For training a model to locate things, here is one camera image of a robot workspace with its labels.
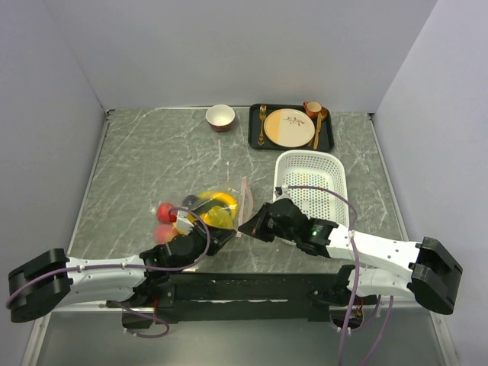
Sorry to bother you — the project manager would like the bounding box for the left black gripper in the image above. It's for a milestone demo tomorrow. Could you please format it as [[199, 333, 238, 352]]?
[[172, 218, 236, 274]]

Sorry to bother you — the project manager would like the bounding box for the clear zip top bag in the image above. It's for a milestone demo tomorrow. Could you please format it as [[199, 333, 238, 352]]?
[[153, 176, 254, 244]]

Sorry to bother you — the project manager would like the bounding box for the yellow star fruit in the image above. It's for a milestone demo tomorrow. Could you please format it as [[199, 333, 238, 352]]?
[[201, 206, 233, 230]]

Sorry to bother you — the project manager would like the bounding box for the dark brown round fruit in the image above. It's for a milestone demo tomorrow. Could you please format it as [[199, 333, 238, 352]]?
[[181, 194, 199, 209]]

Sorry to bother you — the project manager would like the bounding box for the green avocado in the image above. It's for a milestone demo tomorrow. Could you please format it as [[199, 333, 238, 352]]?
[[191, 199, 217, 215]]

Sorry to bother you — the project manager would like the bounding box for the yellow banana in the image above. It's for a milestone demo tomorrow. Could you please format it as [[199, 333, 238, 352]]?
[[198, 191, 239, 217]]

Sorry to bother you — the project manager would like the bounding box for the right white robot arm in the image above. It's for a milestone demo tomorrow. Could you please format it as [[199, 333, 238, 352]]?
[[239, 198, 463, 315]]

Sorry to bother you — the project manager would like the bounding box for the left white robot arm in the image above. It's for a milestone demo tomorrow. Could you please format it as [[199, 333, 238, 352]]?
[[6, 225, 236, 323]]

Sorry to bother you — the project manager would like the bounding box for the white perforated plastic basket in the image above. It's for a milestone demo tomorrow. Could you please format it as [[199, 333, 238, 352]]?
[[274, 149, 349, 226]]

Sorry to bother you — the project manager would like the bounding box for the black serving tray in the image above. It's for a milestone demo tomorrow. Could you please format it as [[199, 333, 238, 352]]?
[[248, 104, 335, 153]]

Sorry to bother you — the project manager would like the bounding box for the cream and orange plate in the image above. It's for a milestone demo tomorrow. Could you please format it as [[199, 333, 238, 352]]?
[[264, 108, 315, 148]]

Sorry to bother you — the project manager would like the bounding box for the white and brown bowl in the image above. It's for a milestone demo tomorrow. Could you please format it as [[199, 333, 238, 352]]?
[[205, 104, 236, 132]]

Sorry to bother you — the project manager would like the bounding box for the gold fork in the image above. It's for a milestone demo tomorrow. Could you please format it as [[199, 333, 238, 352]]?
[[258, 104, 267, 146]]

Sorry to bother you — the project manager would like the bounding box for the gold spoon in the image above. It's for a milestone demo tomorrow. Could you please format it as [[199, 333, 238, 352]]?
[[313, 108, 328, 150]]

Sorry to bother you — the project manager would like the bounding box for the small orange cup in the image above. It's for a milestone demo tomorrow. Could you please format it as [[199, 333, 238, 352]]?
[[303, 101, 323, 119]]

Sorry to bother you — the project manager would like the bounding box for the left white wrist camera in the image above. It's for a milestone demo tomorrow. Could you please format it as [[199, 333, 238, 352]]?
[[170, 207, 194, 236]]

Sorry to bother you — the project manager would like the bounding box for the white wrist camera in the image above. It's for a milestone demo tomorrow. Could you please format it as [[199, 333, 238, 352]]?
[[170, 207, 194, 236], [273, 185, 291, 202]]

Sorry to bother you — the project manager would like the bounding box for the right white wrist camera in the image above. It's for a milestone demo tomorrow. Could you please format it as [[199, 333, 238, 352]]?
[[273, 185, 291, 202]]

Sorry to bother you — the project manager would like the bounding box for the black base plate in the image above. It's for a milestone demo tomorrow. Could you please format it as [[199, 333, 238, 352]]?
[[75, 269, 386, 329]]

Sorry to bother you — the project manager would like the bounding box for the aluminium mounting rail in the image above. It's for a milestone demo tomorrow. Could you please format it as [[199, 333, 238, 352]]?
[[37, 276, 443, 313]]

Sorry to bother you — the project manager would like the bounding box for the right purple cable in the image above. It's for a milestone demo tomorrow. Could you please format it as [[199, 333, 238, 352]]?
[[281, 185, 394, 366]]

